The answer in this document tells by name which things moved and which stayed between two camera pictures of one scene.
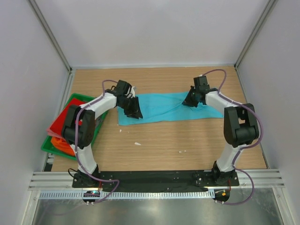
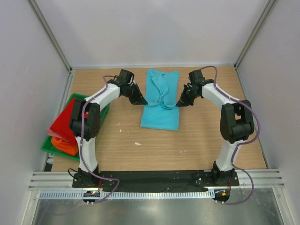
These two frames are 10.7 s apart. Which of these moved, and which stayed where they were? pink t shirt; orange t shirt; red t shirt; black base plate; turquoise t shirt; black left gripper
Moved: turquoise t shirt; black left gripper
Stayed: orange t shirt; black base plate; pink t shirt; red t shirt
